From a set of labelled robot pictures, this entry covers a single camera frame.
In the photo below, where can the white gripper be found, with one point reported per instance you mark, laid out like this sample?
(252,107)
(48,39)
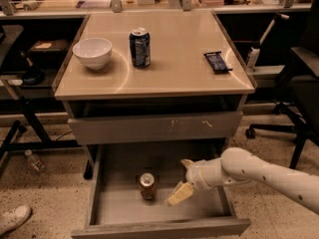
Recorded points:
(196,175)

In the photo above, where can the orange soda can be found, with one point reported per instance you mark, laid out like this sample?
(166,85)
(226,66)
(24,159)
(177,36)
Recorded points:
(147,184)

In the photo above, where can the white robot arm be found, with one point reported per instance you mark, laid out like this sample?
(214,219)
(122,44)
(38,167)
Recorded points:
(237,166)

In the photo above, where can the open middle drawer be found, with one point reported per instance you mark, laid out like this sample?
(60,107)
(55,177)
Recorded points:
(118,211)

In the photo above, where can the grey drawer cabinet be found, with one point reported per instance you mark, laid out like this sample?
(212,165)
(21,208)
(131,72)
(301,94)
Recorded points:
(178,81)

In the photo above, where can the closed top drawer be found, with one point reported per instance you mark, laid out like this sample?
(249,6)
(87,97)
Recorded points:
(155,128)

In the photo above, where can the blue soda can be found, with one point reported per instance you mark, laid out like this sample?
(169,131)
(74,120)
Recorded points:
(140,47)

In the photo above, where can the dark blue snack bar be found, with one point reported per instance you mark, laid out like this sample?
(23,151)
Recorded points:
(216,62)

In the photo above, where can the black office chair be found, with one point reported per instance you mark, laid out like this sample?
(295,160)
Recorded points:
(297,87)

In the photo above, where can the plastic water bottle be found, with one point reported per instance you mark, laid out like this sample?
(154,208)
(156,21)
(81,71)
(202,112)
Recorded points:
(35,161)

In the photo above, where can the white bowl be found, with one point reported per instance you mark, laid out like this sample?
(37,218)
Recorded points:
(94,53)

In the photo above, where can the white shoe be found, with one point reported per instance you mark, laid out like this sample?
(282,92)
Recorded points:
(14,218)

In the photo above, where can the black joystick device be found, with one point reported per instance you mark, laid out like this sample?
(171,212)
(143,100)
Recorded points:
(33,74)

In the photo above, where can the black box with label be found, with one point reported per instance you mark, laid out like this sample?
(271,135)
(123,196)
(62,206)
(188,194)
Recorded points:
(52,49)

